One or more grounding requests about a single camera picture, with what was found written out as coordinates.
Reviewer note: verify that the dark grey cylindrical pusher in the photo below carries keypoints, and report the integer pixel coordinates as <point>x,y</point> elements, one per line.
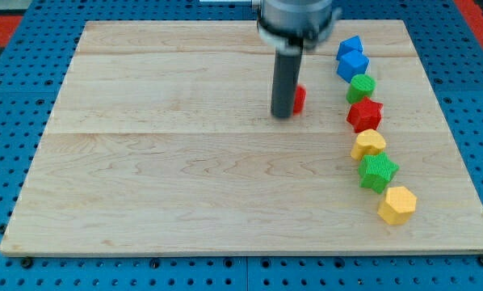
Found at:
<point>285,78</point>

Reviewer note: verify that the red circle block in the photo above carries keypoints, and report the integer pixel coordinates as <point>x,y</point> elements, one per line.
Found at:
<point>300,97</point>

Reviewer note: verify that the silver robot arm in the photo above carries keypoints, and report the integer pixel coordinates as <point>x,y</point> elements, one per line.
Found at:
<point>292,27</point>

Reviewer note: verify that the blue triangle block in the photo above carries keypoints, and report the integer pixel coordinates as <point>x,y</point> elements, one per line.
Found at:
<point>353,43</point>

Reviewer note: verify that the blue cube block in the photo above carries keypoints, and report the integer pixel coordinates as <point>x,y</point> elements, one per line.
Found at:
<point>351,64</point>

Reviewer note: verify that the green cylinder block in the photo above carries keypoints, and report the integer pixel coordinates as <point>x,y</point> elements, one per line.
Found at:
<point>361,85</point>

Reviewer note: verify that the red star block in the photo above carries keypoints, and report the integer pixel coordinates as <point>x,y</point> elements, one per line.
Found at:
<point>365,114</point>

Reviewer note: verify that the yellow heart block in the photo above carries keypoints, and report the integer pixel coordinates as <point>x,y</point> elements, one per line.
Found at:
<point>368,142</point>

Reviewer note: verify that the green star block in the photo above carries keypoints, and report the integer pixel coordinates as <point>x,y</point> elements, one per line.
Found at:
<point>376,172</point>

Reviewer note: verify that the light wooden board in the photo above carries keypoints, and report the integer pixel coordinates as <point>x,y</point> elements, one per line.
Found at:
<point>161,143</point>

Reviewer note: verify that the yellow hexagon block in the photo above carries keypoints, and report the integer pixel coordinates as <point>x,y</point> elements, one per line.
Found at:
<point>397,206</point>

